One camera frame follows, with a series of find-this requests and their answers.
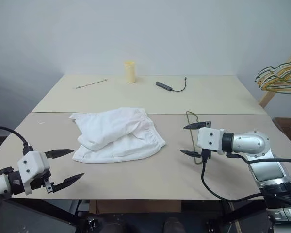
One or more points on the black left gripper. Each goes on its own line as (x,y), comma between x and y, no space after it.
(40,182)

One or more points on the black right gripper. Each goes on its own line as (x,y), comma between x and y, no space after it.
(206,153)

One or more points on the white cloth shorts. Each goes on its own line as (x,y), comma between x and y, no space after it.
(116,136)

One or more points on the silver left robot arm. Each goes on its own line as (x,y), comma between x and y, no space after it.
(0,183)

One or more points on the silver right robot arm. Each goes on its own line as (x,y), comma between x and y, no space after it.
(264,155)

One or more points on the flat brown cardboard sheet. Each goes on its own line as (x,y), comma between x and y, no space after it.
(135,206)

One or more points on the wooden clothes rack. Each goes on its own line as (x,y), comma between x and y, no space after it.
(266,97)

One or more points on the dark rounded shape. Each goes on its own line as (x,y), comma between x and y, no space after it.
(174,224)

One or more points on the thin pencil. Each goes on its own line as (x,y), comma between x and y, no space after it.
(91,83)

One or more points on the pale yellow plastic cup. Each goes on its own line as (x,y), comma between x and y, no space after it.
(130,72)

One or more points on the brown cardboard box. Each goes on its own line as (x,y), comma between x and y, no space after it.
(285,123)

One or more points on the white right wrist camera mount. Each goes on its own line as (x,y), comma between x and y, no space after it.
(209,139)

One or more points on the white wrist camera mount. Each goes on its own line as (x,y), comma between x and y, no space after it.
(209,139)
(32,161)

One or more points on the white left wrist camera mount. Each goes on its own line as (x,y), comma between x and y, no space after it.
(32,161)

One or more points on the black table frame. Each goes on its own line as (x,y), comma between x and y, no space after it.
(26,216)

